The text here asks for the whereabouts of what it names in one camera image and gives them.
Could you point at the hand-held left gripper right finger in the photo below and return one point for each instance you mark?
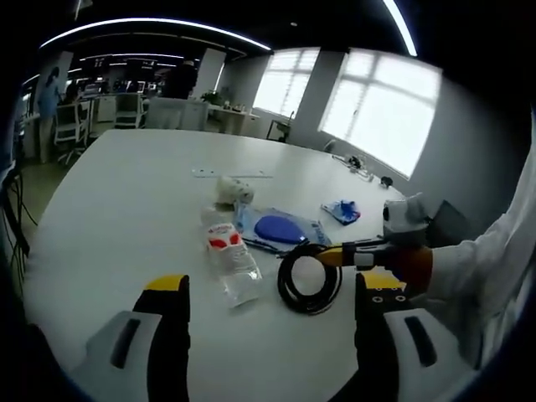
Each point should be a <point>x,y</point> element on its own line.
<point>377,335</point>

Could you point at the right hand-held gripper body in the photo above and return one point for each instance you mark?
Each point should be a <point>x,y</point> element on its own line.
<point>406,222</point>

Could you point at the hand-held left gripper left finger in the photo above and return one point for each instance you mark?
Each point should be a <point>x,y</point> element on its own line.
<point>167,335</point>

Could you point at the small blue plastic packet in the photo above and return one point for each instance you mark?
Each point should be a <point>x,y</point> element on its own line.
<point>341,211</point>

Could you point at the clear bag with blue disc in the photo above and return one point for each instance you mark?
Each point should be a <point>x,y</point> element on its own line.
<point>276,228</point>

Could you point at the clear plastic water bottle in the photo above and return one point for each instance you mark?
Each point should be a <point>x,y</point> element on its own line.
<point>230,255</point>

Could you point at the white paper cup green print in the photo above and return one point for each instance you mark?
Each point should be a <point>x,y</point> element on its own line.
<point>232,190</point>

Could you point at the distant white desk clutter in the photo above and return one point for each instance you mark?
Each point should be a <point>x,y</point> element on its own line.
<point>356,165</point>

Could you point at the white tabletop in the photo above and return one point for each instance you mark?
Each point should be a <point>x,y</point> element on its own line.
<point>125,209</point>

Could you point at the person's right hand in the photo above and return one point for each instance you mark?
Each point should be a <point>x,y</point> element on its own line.
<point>412,268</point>

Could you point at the small black object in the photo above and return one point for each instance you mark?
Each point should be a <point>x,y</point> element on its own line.
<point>386,181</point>

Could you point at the wide bright window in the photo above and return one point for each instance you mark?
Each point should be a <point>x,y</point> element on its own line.
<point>377,117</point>

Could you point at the black metal cart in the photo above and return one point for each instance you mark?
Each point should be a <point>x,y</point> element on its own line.
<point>279,130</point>

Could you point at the white table socket strip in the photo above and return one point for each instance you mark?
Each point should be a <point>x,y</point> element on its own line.
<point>209,172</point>

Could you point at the narrow bright window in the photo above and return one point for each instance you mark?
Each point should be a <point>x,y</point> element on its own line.
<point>285,84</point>

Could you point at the white office desk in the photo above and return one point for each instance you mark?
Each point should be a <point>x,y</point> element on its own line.
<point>234,119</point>

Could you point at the short ceiling light strip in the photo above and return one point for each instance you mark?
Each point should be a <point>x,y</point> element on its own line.
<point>404,25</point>

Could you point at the green potted plant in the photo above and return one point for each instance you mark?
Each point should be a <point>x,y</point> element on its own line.
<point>211,97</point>

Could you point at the white desk partition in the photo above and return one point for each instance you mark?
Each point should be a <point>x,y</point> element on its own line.
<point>176,112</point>

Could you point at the white office chair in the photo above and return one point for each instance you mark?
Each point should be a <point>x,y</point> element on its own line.
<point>129,109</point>
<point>71,125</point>

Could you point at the row of background monitors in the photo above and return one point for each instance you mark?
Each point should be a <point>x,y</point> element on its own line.
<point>125,84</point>

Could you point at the long curved ceiling light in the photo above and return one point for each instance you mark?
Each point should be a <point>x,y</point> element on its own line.
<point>146,22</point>

